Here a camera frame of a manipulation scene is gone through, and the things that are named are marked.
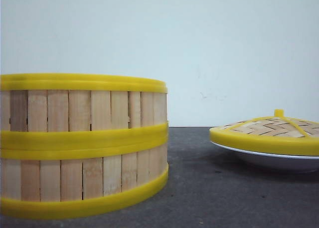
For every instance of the bamboo steamer basket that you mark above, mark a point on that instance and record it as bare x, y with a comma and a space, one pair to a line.
59, 189
54, 115

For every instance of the bamboo steamer lid yellow rim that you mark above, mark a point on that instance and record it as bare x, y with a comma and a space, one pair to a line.
271, 135

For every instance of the white plate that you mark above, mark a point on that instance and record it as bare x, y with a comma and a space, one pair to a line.
277, 162

